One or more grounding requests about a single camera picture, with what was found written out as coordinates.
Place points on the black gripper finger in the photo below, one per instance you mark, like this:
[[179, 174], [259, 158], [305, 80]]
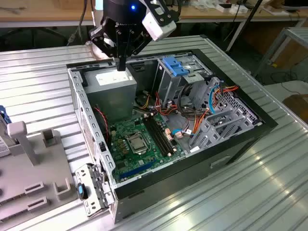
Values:
[[140, 42], [101, 41]]

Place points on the grey metal disk bay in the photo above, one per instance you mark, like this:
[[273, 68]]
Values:
[[209, 136]]

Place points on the blue plastic drive latch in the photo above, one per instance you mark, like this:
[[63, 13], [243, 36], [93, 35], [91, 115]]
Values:
[[178, 71]]

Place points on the silver optical drive cage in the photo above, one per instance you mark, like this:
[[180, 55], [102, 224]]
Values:
[[168, 84]]

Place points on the grey power supply unit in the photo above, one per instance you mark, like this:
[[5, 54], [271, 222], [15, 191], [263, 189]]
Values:
[[108, 96]]

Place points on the wooden desk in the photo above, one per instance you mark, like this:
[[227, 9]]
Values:
[[204, 14], [48, 14]]

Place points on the black case fan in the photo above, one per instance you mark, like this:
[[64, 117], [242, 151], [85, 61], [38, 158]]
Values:
[[102, 125]]

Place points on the black RAM slot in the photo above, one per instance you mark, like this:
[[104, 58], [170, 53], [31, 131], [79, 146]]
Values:
[[158, 136], [155, 137], [161, 135], [164, 133]]

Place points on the CPU socket with silver CPU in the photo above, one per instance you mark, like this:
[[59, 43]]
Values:
[[136, 144]]

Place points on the white box on desk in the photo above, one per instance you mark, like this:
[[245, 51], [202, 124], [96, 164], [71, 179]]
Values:
[[238, 10]]

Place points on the black slanted pole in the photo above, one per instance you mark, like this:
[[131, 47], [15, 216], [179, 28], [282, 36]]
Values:
[[247, 21]]

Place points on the green motherboard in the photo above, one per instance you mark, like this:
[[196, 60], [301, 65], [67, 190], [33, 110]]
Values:
[[130, 160]]

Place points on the blue expansion slot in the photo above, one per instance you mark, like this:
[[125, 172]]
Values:
[[139, 169]]

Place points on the black open PC case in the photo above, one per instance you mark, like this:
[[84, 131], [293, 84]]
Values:
[[168, 183]]

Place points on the brown cardboard box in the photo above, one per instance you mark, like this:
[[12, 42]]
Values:
[[298, 106], [288, 56]]

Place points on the grey parts rack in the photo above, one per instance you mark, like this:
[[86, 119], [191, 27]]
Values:
[[24, 168]]

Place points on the silver expansion card retainer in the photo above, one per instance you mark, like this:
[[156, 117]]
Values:
[[86, 204]]

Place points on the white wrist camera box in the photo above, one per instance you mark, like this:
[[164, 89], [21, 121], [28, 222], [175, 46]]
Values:
[[156, 29]]

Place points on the grey metal frame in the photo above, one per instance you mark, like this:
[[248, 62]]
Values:
[[296, 30]]

